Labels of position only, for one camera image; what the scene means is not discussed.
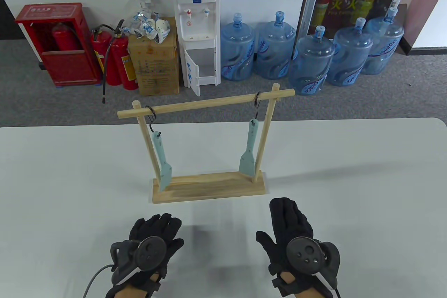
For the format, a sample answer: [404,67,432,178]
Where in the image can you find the person's right hand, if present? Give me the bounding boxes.
[256,197,341,288]

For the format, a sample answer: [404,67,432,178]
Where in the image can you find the person's left hand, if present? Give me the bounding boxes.
[111,213,184,287]

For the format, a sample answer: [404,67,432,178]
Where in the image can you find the mint green dessert spatula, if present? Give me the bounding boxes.
[153,131,172,192]
[239,118,259,177]

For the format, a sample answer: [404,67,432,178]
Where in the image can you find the black metal s-hook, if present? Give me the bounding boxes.
[145,105,162,137]
[251,92,262,124]

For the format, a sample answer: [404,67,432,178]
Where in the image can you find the person's right forearm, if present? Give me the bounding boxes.
[272,270,334,298]

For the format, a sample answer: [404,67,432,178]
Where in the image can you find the person's left forearm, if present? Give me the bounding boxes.
[105,272,162,298]

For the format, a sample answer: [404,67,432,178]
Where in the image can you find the black round left hand tracker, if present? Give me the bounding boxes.
[111,236,167,285]

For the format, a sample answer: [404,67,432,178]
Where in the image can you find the black round hand tracker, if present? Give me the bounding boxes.
[286,237,341,291]
[111,236,167,285]

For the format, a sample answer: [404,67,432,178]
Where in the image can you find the black round right hand tracker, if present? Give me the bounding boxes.
[286,237,341,291]

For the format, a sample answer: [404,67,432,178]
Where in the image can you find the wooden hanging rack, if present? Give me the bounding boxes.
[117,83,295,204]

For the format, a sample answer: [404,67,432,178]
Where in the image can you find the blue water jug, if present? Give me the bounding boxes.
[254,11,296,79]
[221,13,256,81]
[328,17,373,87]
[361,7,405,75]
[288,26,336,96]

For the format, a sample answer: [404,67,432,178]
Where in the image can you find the brown cardboard box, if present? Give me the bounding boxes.
[128,17,181,96]

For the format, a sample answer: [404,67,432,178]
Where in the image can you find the red fire extinguisher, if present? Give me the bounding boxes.
[101,20,139,104]
[52,22,81,52]
[90,24,117,86]

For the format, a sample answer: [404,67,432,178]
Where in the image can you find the red fire extinguisher box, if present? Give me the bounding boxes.
[15,2,102,86]

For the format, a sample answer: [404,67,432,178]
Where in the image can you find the crumpled white blue labels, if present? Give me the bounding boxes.
[120,11,171,44]

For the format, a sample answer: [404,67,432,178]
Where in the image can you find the grey left glove cable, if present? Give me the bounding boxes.
[83,265,114,298]

